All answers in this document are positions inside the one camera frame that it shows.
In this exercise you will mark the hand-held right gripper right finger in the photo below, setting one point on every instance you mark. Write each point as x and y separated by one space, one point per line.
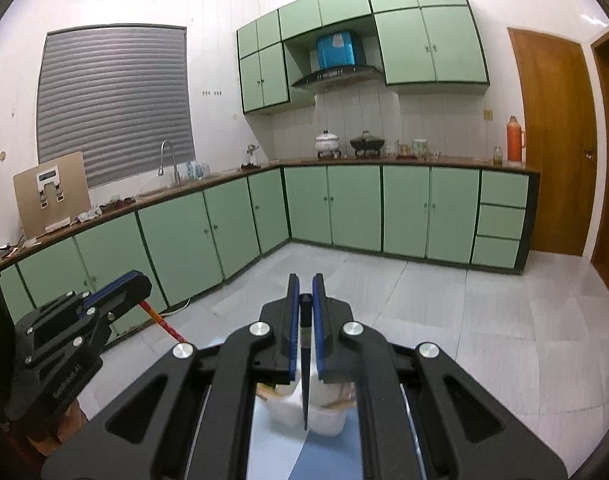
318 330

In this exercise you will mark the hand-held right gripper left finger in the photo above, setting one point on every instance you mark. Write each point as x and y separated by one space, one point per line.
293 330

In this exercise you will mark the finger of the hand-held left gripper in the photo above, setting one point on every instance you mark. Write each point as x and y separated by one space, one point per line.
117 292

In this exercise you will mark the red patterned chopstick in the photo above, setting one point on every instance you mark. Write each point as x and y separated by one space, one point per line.
162 321

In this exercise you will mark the short wooden chopstick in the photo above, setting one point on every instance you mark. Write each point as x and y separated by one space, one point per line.
267 391

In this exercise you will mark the white two-compartment utensil holder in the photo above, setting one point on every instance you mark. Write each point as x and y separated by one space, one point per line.
329 417

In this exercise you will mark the person's left hand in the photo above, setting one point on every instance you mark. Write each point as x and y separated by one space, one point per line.
64 422

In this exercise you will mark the cloth on counter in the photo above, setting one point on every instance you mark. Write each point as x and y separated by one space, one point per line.
104 210

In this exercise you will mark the green lower kitchen cabinets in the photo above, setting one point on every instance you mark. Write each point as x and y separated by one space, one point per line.
354 210

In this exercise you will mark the blue printed table mat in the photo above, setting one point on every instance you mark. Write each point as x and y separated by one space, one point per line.
304 455

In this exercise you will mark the metal sink faucet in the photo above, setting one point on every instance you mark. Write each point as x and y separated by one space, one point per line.
170 162

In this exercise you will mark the bottles beside sink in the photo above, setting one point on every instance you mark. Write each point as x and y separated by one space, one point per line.
195 170

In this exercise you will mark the grey window blind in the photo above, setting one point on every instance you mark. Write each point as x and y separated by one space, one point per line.
114 105

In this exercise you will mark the white cooking pot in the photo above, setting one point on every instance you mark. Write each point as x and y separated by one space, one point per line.
327 141

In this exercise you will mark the black wok with lid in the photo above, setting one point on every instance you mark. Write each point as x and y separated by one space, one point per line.
367 141

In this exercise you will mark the group of glass jars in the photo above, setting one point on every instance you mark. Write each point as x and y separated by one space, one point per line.
414 149

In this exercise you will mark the small glass jar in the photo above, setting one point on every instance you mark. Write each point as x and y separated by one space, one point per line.
497 156

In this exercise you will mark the blue range hood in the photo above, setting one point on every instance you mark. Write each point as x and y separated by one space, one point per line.
337 77

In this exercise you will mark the orange thermos flask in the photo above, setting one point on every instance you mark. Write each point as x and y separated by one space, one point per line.
515 140

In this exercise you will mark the blue range hood chimney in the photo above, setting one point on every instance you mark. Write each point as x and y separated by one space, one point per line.
338 50

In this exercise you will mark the closed wooden door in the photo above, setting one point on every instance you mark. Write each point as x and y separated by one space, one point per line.
552 145

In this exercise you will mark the green upper wall cabinets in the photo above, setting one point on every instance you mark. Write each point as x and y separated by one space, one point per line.
384 45

